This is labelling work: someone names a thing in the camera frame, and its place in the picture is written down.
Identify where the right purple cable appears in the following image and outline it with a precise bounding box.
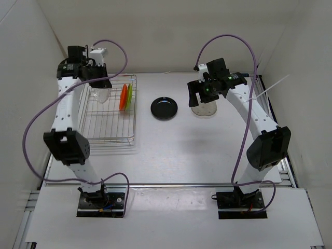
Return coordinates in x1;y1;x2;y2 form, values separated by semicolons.
196;34;276;214

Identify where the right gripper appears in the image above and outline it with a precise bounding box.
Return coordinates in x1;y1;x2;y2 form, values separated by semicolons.
188;77;220;107

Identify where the orange plate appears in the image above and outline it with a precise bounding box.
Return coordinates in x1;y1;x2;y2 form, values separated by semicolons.
119;84;128;111

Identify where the clear speckled plate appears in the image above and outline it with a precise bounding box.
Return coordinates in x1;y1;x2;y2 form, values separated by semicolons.
191;101;217;117

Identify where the aluminium rail front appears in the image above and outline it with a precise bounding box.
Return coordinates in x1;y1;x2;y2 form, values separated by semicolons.
43;183;238;188

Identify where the wire dish rack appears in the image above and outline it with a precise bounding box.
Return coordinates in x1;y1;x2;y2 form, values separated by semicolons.
78;74;137;155

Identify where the black plate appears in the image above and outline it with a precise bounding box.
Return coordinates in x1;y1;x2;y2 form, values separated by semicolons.
150;96;178;121

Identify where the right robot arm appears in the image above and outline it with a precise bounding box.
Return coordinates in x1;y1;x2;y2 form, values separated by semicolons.
187;58;291;208

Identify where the purple cable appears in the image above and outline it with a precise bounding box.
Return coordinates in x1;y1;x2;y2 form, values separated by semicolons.
196;34;276;214
23;39;130;218

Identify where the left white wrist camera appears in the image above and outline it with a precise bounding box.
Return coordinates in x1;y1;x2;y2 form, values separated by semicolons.
89;48;108;66

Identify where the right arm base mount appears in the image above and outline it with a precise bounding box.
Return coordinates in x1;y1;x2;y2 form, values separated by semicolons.
211;187;268;219

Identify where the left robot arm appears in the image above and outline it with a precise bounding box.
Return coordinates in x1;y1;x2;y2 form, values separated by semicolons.
43;46;109;208

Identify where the white cable tie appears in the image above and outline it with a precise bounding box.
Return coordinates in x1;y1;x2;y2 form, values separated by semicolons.
245;74;290;102

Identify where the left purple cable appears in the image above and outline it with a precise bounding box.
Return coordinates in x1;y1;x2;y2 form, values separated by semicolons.
23;39;130;218

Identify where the green plate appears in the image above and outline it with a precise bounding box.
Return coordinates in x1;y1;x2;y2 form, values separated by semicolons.
125;84;133;110

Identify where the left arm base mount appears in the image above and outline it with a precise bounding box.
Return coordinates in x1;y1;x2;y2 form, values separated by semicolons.
76;185;127;218

